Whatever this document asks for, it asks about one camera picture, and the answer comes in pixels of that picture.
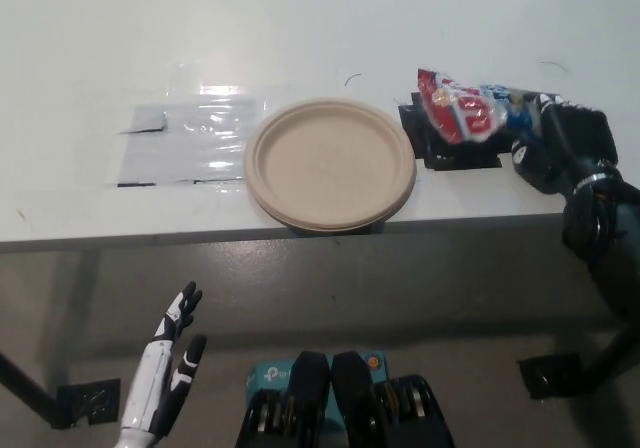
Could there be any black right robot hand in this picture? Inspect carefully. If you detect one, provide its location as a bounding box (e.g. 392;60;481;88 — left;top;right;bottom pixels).
509;90;621;198

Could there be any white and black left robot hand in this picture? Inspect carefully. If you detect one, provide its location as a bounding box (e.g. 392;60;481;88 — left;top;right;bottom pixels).
119;280;209;440

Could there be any red blue sunflower seed bag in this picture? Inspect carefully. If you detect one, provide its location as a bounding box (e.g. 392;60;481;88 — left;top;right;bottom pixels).
417;66;544;145

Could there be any beige paper plate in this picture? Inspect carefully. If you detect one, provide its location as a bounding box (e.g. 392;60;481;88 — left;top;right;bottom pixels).
243;96;418;232

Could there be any teal router box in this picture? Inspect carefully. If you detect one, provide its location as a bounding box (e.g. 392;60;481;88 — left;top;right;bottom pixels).
243;350;390;434

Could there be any black tape marker patch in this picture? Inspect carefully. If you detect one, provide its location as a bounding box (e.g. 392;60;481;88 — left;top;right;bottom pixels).
398;90;504;171

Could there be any black table leg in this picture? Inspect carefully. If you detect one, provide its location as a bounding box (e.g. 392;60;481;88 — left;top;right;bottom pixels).
0;350;64;430
582;317;640;394

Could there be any clear plastic sheet over grey paper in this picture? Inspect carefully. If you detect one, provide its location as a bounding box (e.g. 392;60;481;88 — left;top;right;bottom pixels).
103;62;271;189

